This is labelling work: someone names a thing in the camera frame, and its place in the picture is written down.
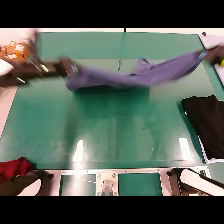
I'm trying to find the brown cardboard boxes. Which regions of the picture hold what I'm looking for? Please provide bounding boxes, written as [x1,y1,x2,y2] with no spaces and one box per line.
[0,39,34,65]

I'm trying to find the red garment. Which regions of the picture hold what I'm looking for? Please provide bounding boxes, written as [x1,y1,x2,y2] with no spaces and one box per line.
[0,156,36,185]

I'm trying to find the silver frame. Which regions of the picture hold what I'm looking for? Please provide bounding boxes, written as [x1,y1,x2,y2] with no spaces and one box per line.
[43,165,224,197]

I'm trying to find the purple T-shirt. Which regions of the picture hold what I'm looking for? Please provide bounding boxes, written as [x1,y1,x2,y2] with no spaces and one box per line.
[65,49,210,92]

